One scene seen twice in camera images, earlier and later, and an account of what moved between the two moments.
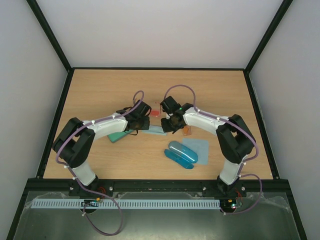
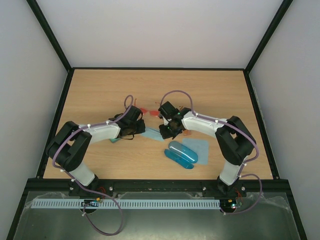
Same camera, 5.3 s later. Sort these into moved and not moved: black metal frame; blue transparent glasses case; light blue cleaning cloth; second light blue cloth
Moved: light blue cleaning cloth
Not moved: second light blue cloth; blue transparent glasses case; black metal frame
